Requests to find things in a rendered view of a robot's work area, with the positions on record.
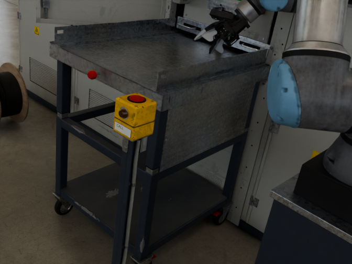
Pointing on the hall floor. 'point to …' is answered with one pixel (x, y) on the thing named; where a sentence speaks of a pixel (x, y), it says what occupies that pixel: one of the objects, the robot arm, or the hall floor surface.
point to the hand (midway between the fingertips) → (200, 46)
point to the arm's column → (299, 241)
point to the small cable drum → (12, 94)
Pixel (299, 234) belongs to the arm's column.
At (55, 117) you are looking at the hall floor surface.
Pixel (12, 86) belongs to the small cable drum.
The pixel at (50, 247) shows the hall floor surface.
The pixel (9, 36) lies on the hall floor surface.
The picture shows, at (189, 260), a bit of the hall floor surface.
